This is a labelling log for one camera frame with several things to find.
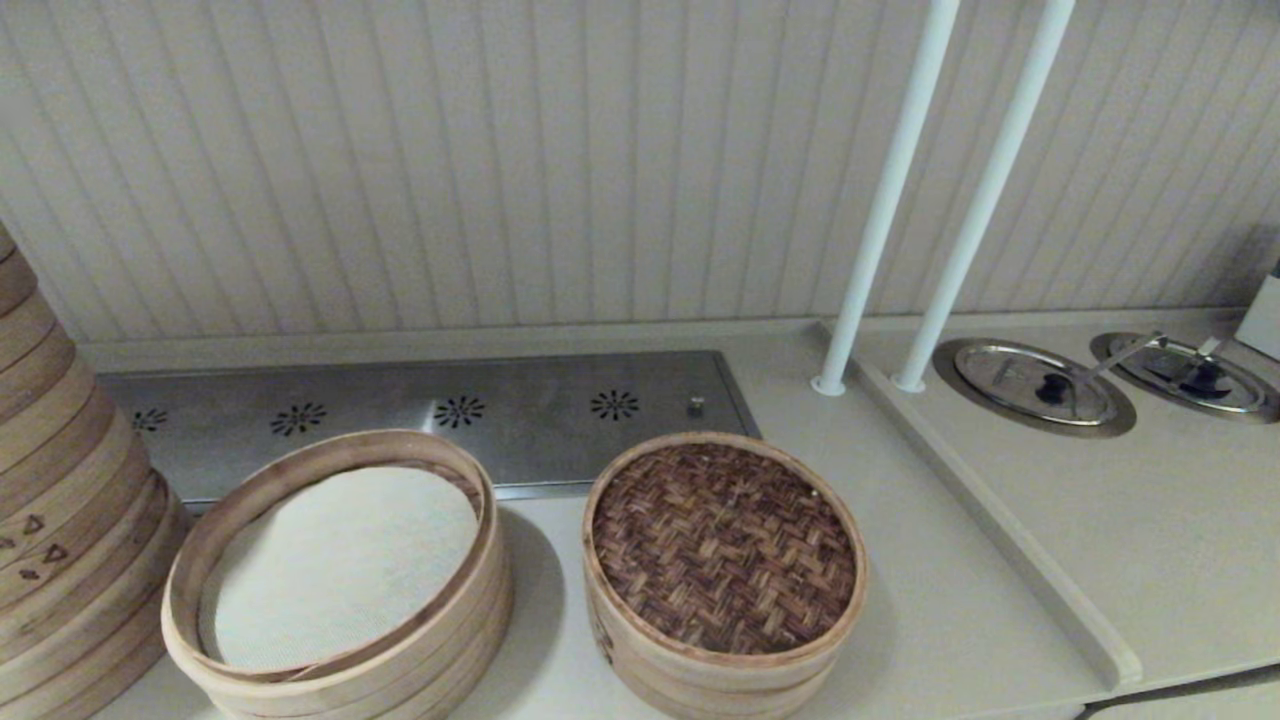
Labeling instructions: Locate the tall stack of bamboo steamers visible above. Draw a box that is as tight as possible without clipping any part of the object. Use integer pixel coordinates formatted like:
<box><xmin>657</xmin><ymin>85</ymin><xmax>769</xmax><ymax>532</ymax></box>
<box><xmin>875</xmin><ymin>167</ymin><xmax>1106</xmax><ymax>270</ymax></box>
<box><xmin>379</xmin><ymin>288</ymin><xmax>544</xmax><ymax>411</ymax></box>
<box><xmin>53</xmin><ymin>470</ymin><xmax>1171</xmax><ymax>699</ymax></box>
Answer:
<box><xmin>0</xmin><ymin>222</ymin><xmax>192</xmax><ymax>720</ymax></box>

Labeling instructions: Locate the bamboo steamer basket with liner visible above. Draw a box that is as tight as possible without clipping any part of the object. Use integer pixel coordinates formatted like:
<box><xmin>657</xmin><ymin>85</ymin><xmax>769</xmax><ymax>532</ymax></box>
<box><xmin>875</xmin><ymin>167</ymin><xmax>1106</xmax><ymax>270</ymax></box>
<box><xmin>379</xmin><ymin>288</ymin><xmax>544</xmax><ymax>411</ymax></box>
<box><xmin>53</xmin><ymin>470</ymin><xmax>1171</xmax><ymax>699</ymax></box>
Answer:
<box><xmin>160</xmin><ymin>430</ymin><xmax>514</xmax><ymax>720</ymax></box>

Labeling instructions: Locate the small bamboo steamer basket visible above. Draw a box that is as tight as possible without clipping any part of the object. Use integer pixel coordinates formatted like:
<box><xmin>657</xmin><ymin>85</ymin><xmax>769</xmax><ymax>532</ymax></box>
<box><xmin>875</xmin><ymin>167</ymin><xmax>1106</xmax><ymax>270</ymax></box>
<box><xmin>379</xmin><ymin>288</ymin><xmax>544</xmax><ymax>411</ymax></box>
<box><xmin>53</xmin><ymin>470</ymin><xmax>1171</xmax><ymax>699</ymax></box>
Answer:
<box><xmin>586</xmin><ymin>590</ymin><xmax>867</xmax><ymax>720</ymax></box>

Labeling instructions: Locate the white container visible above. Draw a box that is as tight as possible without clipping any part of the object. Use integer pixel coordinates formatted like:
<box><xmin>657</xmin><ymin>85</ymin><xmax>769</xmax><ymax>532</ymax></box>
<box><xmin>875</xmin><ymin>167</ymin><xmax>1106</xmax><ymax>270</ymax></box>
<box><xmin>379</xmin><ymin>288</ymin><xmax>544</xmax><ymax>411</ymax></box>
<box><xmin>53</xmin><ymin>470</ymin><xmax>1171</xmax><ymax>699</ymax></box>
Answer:
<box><xmin>1236</xmin><ymin>262</ymin><xmax>1280</xmax><ymax>362</ymax></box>

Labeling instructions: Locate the white metal pole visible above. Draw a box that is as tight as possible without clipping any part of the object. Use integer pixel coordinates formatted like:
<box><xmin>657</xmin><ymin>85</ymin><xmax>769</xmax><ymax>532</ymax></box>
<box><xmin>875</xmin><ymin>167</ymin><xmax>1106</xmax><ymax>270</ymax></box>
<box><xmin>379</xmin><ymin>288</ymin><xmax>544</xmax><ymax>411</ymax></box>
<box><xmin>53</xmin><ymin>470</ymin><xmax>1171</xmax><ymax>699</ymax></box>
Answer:
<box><xmin>812</xmin><ymin>0</ymin><xmax>961</xmax><ymax>397</ymax></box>
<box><xmin>892</xmin><ymin>0</ymin><xmax>1077</xmax><ymax>394</ymax></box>

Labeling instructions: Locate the perforated stainless steel steam plate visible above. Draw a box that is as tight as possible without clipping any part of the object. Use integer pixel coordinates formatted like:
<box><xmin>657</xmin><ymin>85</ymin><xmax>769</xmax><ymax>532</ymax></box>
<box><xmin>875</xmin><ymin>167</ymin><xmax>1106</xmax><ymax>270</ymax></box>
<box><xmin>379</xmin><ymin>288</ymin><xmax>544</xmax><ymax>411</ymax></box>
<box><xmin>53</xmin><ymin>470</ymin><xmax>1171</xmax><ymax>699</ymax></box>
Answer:
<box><xmin>97</xmin><ymin>350</ymin><xmax>777</xmax><ymax>502</ymax></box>

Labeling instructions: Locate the woven bamboo steamer lid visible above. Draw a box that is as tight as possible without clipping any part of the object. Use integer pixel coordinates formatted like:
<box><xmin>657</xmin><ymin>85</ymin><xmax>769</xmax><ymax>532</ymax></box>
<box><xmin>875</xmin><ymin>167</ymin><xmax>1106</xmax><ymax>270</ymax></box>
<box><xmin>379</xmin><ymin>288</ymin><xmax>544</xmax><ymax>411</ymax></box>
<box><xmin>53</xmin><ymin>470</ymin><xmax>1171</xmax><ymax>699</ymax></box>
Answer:
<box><xmin>583</xmin><ymin>432</ymin><xmax>869</xmax><ymax>669</ymax></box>

